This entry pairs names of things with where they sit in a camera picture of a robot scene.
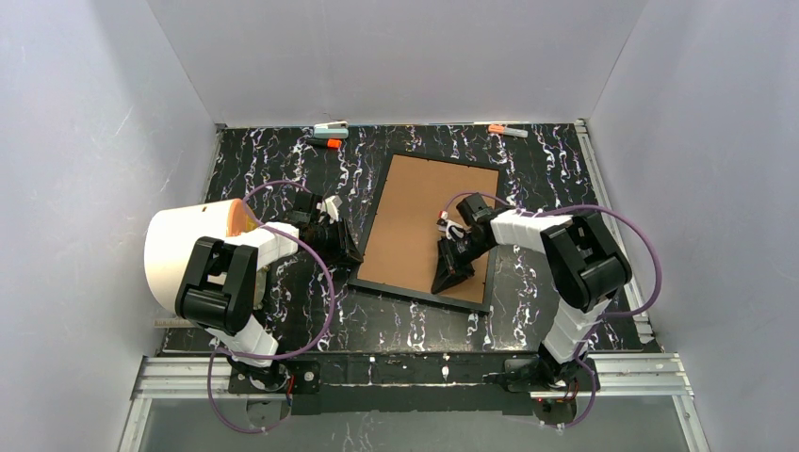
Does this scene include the black orange marker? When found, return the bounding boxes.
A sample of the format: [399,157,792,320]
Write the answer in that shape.
[305,137,343,150]

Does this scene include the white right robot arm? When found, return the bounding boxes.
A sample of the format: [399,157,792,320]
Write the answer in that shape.
[431,193,632,364]

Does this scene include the wooden ruler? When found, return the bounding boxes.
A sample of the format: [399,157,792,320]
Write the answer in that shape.
[154,317,195,329]

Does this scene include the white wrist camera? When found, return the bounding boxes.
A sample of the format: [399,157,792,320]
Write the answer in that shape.
[319,195,342,223]
[436,211,466,240]

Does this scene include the aluminium rail frame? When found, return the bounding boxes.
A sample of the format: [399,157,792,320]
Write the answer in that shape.
[119,353,709,451]

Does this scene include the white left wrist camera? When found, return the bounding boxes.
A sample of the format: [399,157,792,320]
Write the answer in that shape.
[319,195,342,223]

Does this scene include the black picture frame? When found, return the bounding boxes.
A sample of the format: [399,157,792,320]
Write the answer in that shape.
[347,152,508,315]

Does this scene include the orange white marker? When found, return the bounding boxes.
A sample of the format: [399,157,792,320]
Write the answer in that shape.
[487,124,529,138]

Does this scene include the brown backing board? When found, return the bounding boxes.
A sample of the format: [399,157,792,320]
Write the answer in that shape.
[356,154,500,306]

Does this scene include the white cylinder orange lid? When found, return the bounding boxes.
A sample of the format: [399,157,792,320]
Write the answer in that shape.
[143,199,256,314]

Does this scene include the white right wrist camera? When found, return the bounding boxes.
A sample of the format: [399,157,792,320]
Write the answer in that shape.
[436,211,466,240]

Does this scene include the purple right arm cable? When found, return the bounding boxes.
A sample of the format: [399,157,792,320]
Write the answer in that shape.
[439,190,664,430]

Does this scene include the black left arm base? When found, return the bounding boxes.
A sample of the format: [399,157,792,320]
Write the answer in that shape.
[226,358,320,396]

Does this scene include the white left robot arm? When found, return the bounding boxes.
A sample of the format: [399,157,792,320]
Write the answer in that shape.
[175,192,363,368]

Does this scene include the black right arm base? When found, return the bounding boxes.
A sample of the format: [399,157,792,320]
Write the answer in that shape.
[482,350,601,395]

